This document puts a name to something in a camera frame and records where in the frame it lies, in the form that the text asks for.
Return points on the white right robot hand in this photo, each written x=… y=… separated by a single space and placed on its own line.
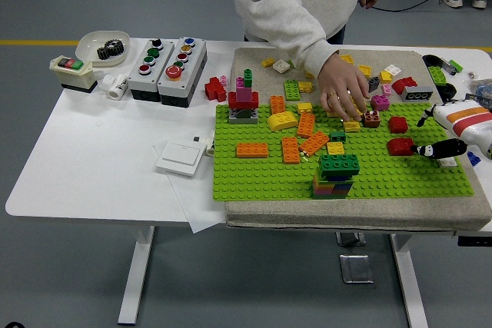
x=461 y=116

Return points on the person's right hand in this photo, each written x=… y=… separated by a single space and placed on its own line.
x=342 y=78

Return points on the yellow square brick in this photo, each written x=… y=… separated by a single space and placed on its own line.
x=366 y=71
x=335 y=147
x=332 y=113
x=348 y=58
x=358 y=110
x=351 y=125
x=304 y=107

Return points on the grey long brick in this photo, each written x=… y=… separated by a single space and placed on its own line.
x=417 y=93

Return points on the brown square brick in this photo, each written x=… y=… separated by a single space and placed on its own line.
x=372 y=118

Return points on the red square brick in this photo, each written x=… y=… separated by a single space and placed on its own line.
x=397 y=124

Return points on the dark grey sloped brick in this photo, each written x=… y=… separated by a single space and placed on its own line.
x=373 y=84

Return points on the small yellow brick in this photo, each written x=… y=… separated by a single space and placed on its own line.
x=305 y=87
x=268 y=62
x=308 y=74
x=385 y=76

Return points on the small blue brick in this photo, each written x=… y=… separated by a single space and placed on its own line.
x=473 y=159

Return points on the pink square brick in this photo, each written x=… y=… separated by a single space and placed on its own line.
x=379 y=102

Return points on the small pink brick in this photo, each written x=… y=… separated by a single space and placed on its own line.
x=223 y=80
x=386 y=89

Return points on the white flat square brick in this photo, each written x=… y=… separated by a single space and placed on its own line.
x=447 y=161

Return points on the lime long brick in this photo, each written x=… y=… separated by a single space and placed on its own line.
x=293 y=63
x=292 y=90

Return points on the small dark green brick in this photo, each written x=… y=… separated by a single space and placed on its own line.
x=337 y=136

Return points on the orange long brick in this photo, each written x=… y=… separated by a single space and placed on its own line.
x=277 y=104
x=314 y=141
x=290 y=150
x=251 y=150
x=305 y=124

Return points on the large yellow curved brick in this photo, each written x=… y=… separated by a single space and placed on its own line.
x=282 y=120

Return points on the multicolour brick stack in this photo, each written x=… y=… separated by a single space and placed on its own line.
x=338 y=163

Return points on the red pink green brick tower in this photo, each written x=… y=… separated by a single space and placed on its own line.
x=242 y=99

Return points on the green studded baseplate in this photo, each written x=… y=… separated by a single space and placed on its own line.
x=269 y=178

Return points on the red brick cluster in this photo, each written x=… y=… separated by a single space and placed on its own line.
x=213 y=90

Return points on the black electronic module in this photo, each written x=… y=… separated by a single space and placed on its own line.
x=480 y=98

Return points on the plastic bag with parts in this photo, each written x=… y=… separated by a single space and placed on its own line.
x=480 y=85

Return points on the small green part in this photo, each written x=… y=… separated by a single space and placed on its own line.
x=455 y=63

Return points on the silver metal clip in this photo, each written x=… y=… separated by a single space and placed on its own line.
x=446 y=64

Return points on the black desk control panel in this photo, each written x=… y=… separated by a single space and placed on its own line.
x=474 y=240

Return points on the grey emergency-stop button box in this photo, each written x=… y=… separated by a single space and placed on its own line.
x=194 y=63

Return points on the grey metal floor box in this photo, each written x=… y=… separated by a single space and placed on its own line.
x=350 y=238

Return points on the white table leg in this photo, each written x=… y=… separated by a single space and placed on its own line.
x=136 y=266
x=409 y=285

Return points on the grey four-button control box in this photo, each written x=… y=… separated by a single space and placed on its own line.
x=163 y=55

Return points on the metal floor socket plate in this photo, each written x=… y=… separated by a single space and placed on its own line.
x=356 y=268

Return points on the white paper sheet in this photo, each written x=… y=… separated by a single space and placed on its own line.
x=192 y=209

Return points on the white pipe fitting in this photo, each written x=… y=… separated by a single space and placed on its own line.
x=117 y=88

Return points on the black metal gear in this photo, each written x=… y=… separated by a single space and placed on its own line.
x=105 y=52
x=116 y=47

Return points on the white shallow dish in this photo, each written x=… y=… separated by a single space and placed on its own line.
x=86 y=42

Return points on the white wall switch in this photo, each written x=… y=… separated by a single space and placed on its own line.
x=178 y=159

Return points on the beige red-green switch box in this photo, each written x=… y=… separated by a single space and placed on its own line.
x=73 y=74

